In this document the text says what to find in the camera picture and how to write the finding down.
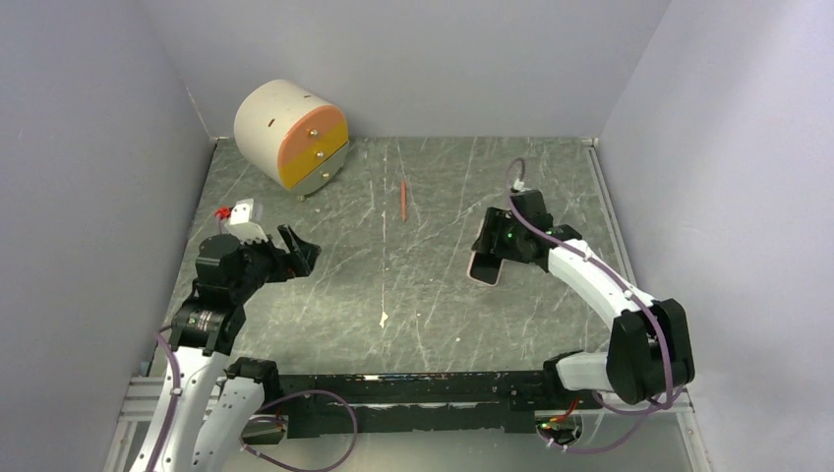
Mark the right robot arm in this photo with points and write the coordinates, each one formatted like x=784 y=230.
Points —
x=649 y=350

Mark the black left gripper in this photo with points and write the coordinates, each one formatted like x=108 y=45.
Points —
x=304 y=252

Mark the pink phone case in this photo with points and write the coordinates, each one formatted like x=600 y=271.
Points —
x=477 y=239

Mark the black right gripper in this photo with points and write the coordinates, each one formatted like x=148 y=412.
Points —
x=494 y=219

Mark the red-brown pencil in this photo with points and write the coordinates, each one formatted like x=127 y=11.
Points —
x=403 y=200

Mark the black screen white phone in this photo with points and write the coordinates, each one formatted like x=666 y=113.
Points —
x=485 y=268

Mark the black base crossbar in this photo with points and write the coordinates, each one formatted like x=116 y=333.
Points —
x=510 y=401

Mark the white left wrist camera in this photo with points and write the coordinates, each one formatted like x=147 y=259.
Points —
x=244 y=222

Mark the white round drawer cabinet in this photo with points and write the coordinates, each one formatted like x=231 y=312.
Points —
x=296 y=138

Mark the aluminium frame rail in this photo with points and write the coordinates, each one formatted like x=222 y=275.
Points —
x=563 y=430

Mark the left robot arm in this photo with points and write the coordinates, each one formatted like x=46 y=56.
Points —
x=202 y=352

